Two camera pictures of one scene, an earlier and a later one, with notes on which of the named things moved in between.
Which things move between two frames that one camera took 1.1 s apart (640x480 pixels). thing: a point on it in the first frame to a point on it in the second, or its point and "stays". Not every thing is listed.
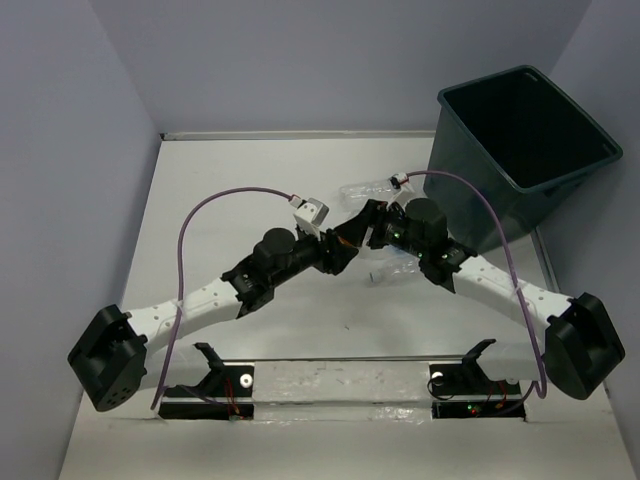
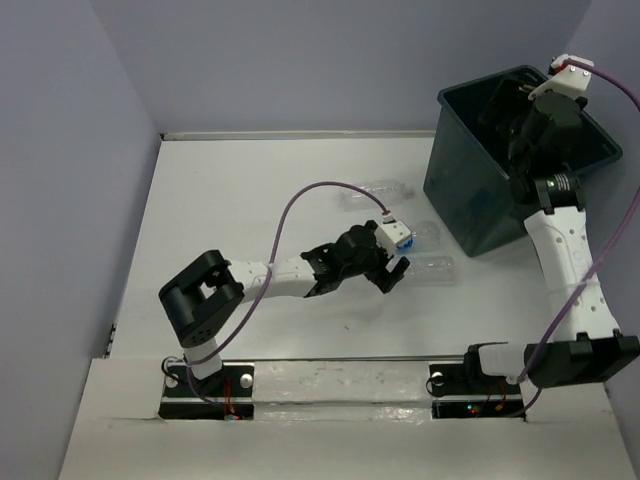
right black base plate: (464, 391) stays
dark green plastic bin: (516, 139) stays
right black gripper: (356, 227) to (508, 95)
